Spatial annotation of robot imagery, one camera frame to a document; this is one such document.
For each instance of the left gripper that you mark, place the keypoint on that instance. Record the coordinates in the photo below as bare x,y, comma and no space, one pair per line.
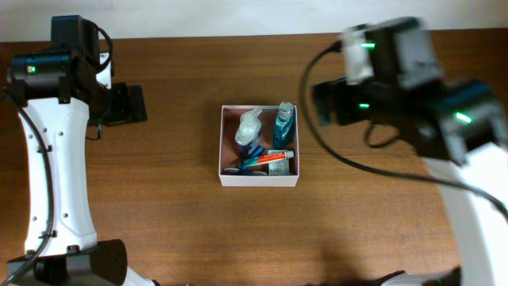
129,103

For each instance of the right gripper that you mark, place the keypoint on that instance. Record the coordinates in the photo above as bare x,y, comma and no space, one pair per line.
328,102

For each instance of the teal mouthwash bottle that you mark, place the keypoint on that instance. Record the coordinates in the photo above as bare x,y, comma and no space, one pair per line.
284,120

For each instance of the green white soap bar box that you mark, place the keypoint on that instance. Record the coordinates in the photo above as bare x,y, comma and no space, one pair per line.
280,167

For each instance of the blue disposable razor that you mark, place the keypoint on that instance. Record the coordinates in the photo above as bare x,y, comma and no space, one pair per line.
258,152

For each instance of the clear hand soap pump bottle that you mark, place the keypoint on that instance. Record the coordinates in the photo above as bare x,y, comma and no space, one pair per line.
248,134

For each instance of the red green toothpaste tube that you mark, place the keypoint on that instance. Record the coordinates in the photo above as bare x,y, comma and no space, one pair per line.
266,159

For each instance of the blue white toothbrush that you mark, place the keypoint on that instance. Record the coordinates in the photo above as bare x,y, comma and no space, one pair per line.
241,172

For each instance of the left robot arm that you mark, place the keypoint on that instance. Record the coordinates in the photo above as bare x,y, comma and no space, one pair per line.
58,93

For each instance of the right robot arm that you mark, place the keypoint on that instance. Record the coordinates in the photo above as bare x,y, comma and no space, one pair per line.
393,78

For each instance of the white open cardboard box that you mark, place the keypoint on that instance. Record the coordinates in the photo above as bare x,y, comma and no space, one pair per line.
228,154

